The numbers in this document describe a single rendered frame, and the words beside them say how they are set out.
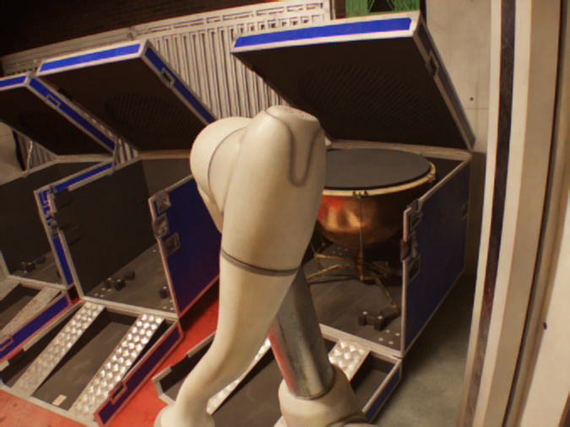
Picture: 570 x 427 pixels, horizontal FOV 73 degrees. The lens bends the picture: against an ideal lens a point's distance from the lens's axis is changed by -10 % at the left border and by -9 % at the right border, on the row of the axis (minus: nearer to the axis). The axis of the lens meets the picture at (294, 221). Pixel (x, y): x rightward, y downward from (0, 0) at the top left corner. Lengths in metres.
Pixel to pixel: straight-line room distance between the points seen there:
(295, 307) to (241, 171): 0.32
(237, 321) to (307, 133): 0.24
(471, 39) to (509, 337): 2.50
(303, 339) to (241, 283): 0.30
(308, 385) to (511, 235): 0.54
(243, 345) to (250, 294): 0.08
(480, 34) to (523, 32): 2.48
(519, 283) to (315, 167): 0.25
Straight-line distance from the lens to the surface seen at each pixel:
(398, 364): 2.22
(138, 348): 2.67
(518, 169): 0.42
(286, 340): 0.77
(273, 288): 0.50
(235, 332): 0.54
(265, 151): 0.46
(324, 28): 2.04
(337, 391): 0.90
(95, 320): 3.06
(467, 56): 2.88
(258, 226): 0.46
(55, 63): 2.96
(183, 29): 4.35
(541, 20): 0.40
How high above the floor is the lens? 1.64
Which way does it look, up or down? 23 degrees down
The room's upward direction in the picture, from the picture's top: 6 degrees counter-clockwise
